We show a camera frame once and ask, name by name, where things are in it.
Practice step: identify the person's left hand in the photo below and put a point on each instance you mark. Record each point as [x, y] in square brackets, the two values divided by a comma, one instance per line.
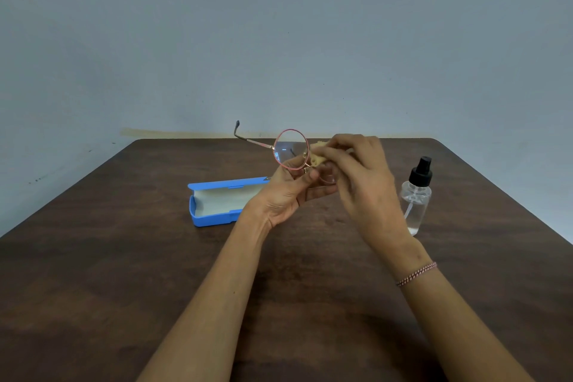
[280, 198]

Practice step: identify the person's right hand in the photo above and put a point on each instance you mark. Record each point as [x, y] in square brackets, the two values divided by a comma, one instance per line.
[371, 189]

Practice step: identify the person's left thumb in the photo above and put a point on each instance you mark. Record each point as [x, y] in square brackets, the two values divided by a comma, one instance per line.
[305, 180]

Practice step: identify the person's right thumb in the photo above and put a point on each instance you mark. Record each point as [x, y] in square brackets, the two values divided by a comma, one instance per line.
[335, 161]

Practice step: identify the yellow cleaning cloth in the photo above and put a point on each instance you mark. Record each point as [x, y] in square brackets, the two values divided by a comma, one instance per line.
[318, 156]

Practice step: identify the pink round-rimmed eyeglasses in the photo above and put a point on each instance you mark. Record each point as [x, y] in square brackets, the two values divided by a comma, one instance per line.
[286, 150]

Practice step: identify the person's right forearm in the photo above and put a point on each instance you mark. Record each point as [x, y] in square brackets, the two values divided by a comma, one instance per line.
[452, 319]

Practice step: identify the person's left forearm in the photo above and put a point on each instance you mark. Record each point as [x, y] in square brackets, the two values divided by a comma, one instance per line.
[215, 301]

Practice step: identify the blue open eyeglasses case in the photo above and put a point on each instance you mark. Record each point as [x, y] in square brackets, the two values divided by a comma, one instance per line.
[220, 201]

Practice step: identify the clear spray bottle black cap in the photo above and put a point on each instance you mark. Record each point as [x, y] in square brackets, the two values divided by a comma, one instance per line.
[416, 200]

